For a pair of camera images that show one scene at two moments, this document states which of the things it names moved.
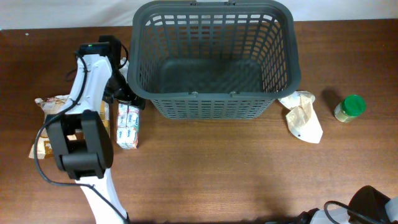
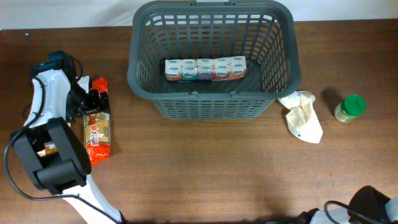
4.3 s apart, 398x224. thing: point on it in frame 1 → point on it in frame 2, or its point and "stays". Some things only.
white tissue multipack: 128,121 → 212,69
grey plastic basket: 213,60 stays
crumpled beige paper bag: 301,118 stays
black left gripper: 129,96 → 99,102
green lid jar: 351,106 stays
